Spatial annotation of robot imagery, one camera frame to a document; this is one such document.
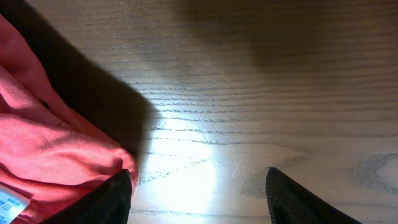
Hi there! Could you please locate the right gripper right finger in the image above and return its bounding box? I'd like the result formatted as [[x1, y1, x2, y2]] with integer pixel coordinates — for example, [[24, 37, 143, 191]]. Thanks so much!
[[265, 167, 360, 224]]

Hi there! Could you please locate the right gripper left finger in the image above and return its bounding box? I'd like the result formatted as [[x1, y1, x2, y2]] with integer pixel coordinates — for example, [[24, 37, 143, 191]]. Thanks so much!
[[40, 169, 132, 224]]

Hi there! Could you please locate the red printed t-shirt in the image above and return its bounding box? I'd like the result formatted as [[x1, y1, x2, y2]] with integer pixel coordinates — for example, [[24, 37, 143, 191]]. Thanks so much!
[[1, 18, 138, 223]]

